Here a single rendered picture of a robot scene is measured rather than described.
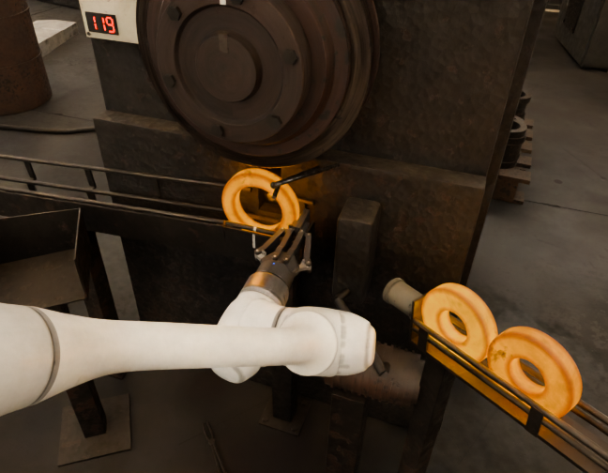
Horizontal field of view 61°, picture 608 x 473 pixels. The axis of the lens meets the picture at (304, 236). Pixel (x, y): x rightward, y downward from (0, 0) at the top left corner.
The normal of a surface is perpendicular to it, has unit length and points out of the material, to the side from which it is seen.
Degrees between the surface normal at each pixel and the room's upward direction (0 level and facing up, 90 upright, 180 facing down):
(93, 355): 86
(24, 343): 66
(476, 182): 0
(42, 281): 5
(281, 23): 90
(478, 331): 90
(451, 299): 90
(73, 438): 0
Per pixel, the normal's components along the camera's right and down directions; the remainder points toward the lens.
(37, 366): 0.96, 0.07
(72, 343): 0.96, -0.23
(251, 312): -0.13, -0.79
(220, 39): -0.32, 0.56
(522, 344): -0.81, 0.34
